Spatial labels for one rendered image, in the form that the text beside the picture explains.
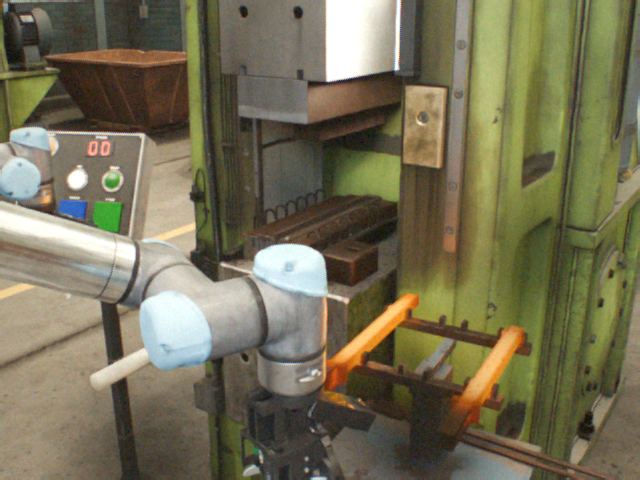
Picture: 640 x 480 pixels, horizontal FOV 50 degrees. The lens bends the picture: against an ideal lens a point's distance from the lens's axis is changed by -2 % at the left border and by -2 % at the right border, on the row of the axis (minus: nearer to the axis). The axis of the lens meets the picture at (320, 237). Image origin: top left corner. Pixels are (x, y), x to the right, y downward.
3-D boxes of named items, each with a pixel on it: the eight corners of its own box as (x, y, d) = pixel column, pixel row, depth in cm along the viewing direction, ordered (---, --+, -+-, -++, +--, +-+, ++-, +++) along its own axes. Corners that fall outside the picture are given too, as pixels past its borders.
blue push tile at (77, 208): (81, 229, 176) (86, 200, 177) (55, 228, 177) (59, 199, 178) (85, 231, 178) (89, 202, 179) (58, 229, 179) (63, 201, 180)
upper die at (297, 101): (307, 125, 152) (307, 80, 148) (238, 116, 162) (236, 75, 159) (401, 101, 184) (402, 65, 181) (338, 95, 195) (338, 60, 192)
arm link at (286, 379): (298, 325, 81) (343, 351, 75) (298, 359, 83) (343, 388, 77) (244, 344, 77) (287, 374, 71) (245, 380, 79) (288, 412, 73)
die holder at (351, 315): (344, 469, 166) (346, 299, 151) (225, 417, 186) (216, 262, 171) (445, 371, 209) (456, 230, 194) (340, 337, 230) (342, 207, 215)
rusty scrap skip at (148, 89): (148, 144, 743) (142, 64, 714) (47, 126, 849) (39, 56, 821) (226, 127, 834) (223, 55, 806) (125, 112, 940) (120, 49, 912)
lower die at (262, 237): (308, 276, 163) (308, 241, 161) (243, 258, 174) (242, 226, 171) (396, 228, 196) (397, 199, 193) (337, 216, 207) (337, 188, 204)
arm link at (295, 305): (234, 249, 74) (304, 235, 78) (238, 342, 77) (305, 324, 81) (267, 273, 67) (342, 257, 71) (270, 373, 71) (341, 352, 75)
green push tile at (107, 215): (117, 231, 174) (122, 202, 175) (90, 230, 175) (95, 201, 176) (120, 232, 176) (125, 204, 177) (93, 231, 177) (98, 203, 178)
